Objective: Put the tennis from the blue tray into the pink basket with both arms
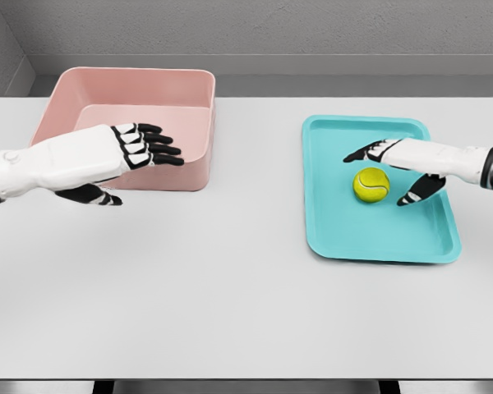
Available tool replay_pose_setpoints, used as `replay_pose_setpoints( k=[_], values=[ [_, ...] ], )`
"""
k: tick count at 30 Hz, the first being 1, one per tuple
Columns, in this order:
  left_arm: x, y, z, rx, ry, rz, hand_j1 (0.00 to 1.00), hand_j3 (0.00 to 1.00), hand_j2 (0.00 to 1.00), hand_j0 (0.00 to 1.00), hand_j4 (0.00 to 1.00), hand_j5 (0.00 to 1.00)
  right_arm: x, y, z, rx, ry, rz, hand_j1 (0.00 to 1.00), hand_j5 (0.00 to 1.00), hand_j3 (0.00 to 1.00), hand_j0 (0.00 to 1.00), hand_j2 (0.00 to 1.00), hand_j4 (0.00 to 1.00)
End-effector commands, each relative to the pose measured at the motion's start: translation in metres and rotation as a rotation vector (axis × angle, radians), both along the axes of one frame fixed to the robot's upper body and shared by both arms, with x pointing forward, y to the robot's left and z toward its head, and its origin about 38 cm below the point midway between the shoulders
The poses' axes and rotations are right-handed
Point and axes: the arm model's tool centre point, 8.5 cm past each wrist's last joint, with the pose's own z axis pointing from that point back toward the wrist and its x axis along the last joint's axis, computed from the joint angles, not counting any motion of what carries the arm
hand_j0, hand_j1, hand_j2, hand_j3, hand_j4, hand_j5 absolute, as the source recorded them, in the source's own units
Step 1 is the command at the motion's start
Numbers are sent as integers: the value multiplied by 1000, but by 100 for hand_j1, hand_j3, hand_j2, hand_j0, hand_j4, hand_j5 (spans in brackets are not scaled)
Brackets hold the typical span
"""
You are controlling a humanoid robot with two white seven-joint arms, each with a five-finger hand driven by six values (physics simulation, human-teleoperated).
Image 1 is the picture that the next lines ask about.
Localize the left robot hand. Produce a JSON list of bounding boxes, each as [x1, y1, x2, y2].
[[31, 121, 185, 207]]

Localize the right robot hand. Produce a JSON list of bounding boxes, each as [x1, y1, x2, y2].
[[343, 137, 451, 208]]

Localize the yellow tennis ball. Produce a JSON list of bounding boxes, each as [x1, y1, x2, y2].
[[352, 166, 391, 204]]

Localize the blue tray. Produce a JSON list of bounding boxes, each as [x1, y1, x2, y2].
[[301, 114, 463, 264]]

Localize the pink basket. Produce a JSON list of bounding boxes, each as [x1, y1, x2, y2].
[[30, 66, 218, 193]]

